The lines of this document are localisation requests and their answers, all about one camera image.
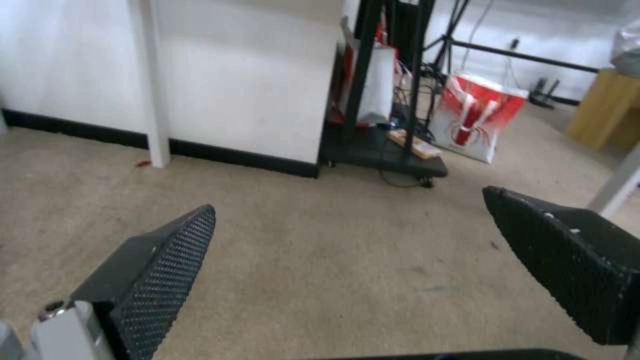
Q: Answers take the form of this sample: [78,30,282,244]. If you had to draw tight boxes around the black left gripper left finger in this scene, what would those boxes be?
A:
[0,204,218,360]

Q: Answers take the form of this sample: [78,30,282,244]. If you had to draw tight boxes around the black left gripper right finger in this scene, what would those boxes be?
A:
[481,185,640,347]

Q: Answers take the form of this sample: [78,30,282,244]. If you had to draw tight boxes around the red and white delivery bag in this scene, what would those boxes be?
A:
[428,72,530,165]

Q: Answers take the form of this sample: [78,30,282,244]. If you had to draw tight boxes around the crumpled grey plastic bag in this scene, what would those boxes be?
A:
[608,20,640,78]

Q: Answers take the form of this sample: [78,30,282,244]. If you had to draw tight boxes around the white and red paper bag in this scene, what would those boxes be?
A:
[357,43,414,127]

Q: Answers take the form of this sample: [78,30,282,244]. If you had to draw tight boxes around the grey metal table leg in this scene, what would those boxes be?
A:
[585,144,640,218]

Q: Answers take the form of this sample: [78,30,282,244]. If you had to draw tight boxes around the light wooden cabinet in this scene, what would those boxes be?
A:
[565,68,640,152]

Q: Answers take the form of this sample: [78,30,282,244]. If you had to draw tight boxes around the orange power strip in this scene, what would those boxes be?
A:
[388,129,443,159]

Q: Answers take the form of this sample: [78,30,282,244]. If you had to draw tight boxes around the white table leg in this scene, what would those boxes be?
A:
[128,0,172,169]

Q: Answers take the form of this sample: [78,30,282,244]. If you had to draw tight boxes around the black tripod stand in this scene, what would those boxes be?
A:
[422,0,601,110]

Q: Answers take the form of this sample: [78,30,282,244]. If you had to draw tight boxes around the black rolling equipment cart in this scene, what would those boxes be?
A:
[319,0,449,181]

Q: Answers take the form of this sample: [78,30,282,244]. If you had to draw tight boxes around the black floor cable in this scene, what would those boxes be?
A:
[378,169,435,190]

